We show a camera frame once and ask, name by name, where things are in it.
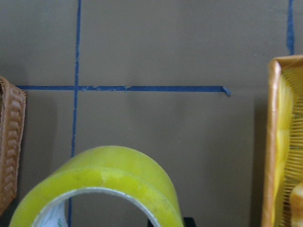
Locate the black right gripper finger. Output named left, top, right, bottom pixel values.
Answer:
left=147, top=217, right=196, bottom=227

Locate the yellow-green tape roll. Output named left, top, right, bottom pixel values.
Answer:
left=10, top=146, right=184, bottom=227

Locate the yellow woven plastic basket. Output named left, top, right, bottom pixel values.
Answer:
left=261, top=55, right=303, bottom=227

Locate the brown wicker basket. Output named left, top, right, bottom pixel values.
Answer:
left=0, top=77, right=27, bottom=214

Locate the toy bread croissant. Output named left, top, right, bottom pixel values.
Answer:
left=290, top=183, right=303, bottom=227

